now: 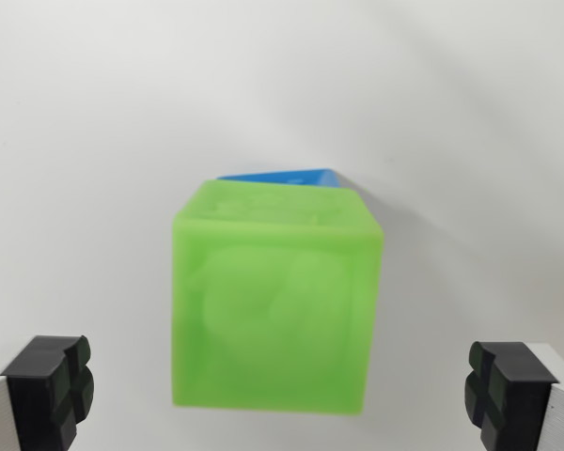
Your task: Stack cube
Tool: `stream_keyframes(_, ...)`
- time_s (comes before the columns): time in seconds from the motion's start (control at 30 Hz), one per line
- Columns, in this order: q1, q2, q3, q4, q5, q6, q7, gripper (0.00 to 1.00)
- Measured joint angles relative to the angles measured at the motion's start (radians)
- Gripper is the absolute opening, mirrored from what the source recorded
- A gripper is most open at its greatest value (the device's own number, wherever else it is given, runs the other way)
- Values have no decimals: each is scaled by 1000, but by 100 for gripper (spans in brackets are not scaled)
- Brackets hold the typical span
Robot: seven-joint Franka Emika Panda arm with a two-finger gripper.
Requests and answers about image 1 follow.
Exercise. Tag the black-tipped silver gripper right finger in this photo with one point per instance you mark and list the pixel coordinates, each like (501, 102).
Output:
(521, 404)

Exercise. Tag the black-tipped silver gripper left finger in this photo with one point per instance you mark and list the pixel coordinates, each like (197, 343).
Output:
(33, 394)

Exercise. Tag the green embossed soft cube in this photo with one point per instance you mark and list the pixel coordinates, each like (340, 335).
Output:
(277, 305)

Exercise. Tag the blue embossed soft cube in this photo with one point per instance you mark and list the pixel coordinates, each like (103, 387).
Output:
(286, 177)

